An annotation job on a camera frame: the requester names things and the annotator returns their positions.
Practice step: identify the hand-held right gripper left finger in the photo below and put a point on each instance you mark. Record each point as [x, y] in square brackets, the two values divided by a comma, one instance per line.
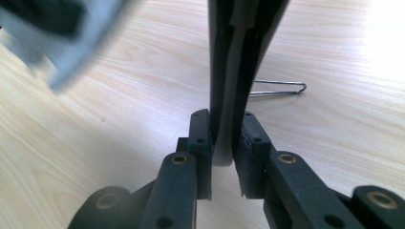
[178, 191]

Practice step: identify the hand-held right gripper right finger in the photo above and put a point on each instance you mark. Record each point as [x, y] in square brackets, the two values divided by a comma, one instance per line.
[286, 197]

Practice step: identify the grey-blue cleaning cloth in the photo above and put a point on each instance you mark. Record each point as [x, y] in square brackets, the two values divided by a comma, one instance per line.
[70, 54]

